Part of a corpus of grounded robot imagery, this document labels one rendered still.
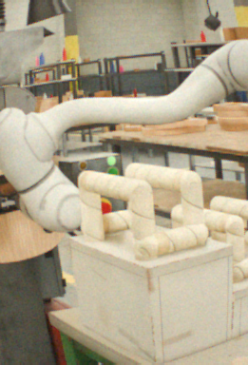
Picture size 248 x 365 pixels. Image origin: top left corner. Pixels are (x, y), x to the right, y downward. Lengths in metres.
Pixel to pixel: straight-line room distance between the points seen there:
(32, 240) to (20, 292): 0.42
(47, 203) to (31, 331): 0.93
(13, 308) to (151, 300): 1.32
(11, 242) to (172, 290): 0.92
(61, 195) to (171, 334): 0.53
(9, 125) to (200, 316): 0.62
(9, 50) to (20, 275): 0.83
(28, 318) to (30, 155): 0.95
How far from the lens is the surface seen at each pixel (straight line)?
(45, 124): 1.49
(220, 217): 1.14
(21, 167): 1.48
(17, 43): 1.76
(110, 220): 1.20
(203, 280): 1.05
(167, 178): 1.10
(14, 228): 1.88
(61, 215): 1.47
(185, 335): 1.06
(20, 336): 2.33
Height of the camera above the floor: 1.36
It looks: 9 degrees down
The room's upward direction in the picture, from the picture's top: 6 degrees counter-clockwise
